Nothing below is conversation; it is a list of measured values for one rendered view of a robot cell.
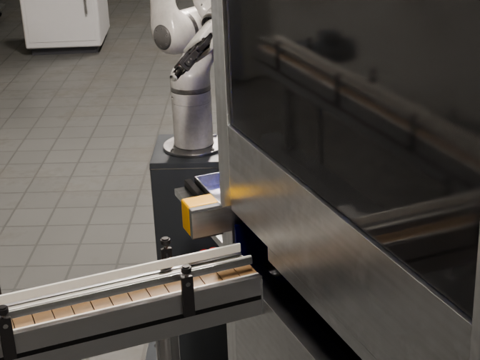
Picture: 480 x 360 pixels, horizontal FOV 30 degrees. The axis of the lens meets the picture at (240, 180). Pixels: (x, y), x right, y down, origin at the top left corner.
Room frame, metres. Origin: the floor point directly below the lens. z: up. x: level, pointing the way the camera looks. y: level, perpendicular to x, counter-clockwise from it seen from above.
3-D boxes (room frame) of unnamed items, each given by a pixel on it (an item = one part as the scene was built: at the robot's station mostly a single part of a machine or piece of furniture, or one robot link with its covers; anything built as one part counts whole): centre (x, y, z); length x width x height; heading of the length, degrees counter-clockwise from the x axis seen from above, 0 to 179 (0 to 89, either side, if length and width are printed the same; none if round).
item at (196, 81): (2.59, 0.12, 1.16); 0.19 x 0.12 x 0.24; 139
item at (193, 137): (2.57, 0.14, 0.95); 0.19 x 0.19 x 0.18
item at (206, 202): (1.79, 0.09, 0.99); 0.08 x 0.07 x 0.07; 21
